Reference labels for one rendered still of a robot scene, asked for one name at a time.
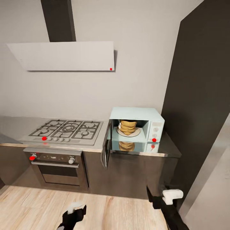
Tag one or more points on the burner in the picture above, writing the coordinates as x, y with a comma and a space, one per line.
76, 132

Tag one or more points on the popcorn bag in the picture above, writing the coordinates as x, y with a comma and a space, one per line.
127, 126

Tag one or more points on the fridge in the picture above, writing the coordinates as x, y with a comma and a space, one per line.
196, 112

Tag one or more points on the microwave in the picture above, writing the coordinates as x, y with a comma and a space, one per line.
148, 128

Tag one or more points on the oven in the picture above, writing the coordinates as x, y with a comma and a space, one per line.
58, 168

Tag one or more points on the range hood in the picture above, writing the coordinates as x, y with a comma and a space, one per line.
63, 52

